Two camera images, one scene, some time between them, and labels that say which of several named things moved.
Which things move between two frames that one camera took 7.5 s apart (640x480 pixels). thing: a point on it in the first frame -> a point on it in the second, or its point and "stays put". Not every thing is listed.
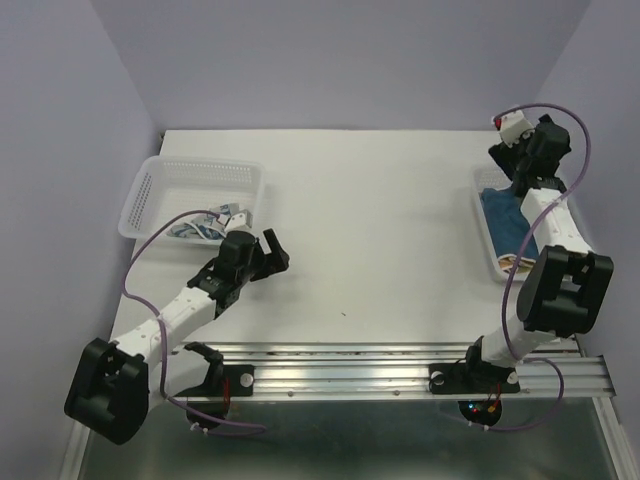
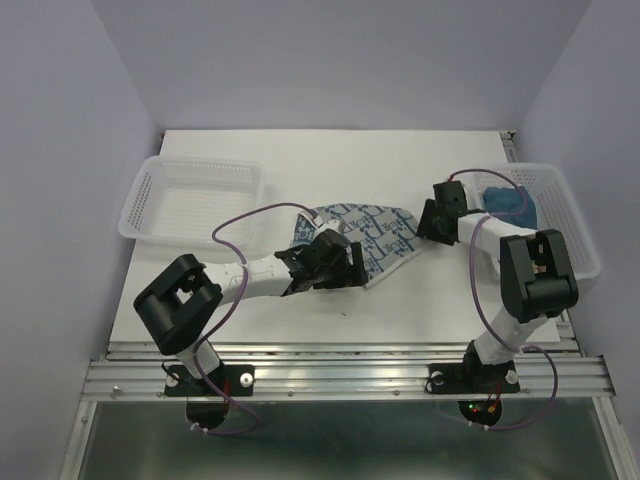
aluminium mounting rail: (382, 370) stays put
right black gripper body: (515, 157) -> (441, 237)
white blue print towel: (205, 226) -> (387, 236)
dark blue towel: (507, 223) stays put
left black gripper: (274, 262) -> (349, 275)
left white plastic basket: (172, 184) stays put
